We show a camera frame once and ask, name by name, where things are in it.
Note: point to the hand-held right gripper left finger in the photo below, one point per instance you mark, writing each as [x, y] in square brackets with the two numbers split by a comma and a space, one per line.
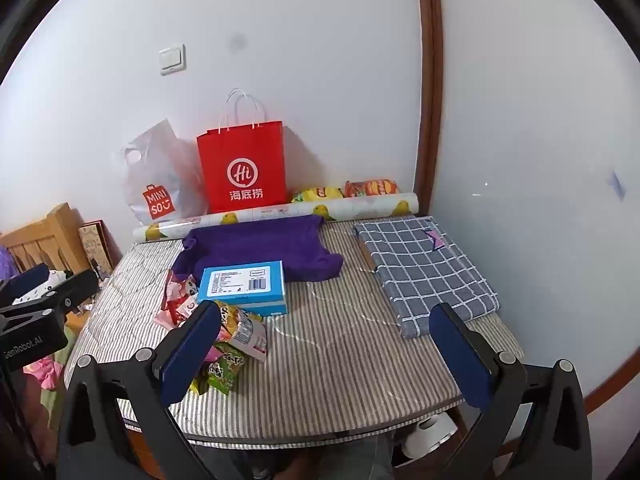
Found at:
[192, 350]

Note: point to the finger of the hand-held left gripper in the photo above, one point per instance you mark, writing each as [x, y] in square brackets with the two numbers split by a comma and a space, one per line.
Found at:
[25, 282]
[75, 290]

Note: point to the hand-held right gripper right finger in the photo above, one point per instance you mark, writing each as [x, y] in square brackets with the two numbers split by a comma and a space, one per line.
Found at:
[457, 355]

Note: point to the green snack packet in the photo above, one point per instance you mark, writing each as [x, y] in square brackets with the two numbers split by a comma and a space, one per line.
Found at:
[227, 367]

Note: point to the pink red snack packet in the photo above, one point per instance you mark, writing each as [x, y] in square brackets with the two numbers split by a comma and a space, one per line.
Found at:
[187, 308]

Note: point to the light pink snack packet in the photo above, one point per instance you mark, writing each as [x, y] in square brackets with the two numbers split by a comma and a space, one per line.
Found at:
[164, 318]

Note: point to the yellow pink snack packet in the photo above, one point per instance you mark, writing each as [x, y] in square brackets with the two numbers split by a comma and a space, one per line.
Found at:
[245, 332]

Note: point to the panda print snack packet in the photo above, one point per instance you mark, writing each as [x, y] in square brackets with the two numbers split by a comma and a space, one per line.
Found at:
[179, 287]

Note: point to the pink cloth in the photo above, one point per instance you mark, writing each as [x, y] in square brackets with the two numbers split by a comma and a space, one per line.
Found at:
[45, 372]

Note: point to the patterned flat box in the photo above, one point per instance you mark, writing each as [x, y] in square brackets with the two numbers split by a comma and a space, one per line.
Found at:
[95, 250]

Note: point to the wooden headboard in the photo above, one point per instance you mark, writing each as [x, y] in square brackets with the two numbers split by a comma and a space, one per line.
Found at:
[55, 240]

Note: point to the blue tissue box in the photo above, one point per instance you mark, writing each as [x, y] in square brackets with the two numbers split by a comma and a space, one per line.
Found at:
[240, 280]

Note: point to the white round appliance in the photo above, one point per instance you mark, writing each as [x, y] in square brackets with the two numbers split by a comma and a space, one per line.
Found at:
[430, 435]

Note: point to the grey checked folded cloth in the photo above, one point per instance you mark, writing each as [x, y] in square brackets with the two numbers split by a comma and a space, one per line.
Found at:
[425, 275]

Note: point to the purple towel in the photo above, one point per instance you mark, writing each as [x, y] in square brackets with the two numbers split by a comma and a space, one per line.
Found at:
[250, 245]

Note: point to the white plastic shopping bag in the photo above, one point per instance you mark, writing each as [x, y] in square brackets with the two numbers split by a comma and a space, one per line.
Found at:
[160, 170]

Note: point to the brown wooden baseboard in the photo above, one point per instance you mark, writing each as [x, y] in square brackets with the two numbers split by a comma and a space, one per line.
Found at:
[615, 380]

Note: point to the fruit print wallpaper roll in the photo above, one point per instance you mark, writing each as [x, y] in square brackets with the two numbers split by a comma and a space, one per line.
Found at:
[370, 206]

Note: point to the orange chip bag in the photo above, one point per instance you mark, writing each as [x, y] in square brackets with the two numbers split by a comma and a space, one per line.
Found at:
[372, 187]

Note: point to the red paper shopping bag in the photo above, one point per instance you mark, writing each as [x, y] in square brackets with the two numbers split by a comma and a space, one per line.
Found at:
[240, 155]

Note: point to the yellow chip bag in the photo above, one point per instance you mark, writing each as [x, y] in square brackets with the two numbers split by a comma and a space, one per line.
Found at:
[320, 193]

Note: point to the white wall light switch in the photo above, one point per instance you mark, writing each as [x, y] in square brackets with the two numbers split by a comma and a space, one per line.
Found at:
[172, 59]

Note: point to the brown wooden door frame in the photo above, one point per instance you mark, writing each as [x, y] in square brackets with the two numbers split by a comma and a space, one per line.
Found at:
[430, 85]

